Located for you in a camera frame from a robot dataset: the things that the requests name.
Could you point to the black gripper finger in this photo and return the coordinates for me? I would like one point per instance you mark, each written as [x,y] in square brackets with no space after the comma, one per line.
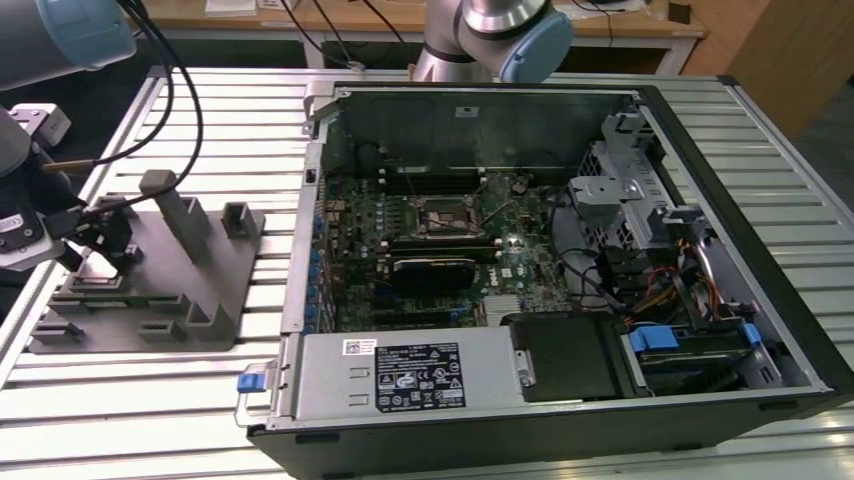
[73,256]
[121,245]

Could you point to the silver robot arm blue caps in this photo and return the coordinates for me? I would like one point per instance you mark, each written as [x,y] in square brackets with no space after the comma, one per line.
[41,40]

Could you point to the CPU socket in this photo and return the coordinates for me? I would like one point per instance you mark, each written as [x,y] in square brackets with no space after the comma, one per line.
[444,217]

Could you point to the green RAM stick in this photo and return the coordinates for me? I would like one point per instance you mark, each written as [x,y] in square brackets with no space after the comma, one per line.
[134,301]

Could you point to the grey parts rack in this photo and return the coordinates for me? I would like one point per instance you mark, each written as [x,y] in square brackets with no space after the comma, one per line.
[161,310]

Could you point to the blue case latch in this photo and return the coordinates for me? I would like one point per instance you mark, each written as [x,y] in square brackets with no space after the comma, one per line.
[250,382]

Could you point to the grey power supply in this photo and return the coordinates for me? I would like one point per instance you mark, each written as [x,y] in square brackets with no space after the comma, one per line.
[334,380]

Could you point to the wooden desk white legs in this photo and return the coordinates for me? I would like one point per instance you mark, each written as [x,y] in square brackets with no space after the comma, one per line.
[228,17]

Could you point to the black expansion slot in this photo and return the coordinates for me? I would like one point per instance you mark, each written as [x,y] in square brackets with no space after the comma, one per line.
[414,317]

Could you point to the black graphics card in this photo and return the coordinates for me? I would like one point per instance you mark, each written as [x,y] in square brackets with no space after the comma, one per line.
[434,274]

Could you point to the white small box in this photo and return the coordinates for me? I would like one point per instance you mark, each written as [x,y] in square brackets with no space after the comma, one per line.
[274,4]

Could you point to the silver chipset heatsink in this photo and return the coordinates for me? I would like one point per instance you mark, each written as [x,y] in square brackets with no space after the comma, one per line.
[504,306]

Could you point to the silver coin battery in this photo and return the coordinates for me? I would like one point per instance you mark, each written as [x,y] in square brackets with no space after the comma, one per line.
[518,188]

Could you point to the green motherboard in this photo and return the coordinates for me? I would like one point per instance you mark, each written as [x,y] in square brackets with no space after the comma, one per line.
[534,240]

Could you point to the black PC case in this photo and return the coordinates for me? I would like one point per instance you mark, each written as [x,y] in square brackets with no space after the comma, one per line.
[468,450]

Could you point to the black plastic shroud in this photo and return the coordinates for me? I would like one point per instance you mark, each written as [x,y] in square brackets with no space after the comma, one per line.
[568,355]

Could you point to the silver metal drive cage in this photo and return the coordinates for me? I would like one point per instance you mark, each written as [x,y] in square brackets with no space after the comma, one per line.
[614,190]

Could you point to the grey plastic bay latch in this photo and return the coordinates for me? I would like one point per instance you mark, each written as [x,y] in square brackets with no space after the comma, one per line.
[677,217]
[628,125]

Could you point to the blue disk carrier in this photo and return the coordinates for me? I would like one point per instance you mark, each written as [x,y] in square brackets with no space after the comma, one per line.
[655,340]

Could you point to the black hard disk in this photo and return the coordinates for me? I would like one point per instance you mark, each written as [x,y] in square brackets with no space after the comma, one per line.
[695,370]

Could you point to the black small box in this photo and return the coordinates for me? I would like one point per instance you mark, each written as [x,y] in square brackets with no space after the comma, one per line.
[680,12]

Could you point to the wooden cabinet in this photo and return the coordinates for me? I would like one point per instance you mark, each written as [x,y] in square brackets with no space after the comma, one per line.
[788,60]

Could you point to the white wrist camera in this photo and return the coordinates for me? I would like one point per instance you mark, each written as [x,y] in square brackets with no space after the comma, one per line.
[27,250]

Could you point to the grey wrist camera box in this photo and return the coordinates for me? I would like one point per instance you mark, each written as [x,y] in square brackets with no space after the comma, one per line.
[41,122]

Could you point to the grey card retention bracket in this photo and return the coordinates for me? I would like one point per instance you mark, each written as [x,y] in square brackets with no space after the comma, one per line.
[320,100]

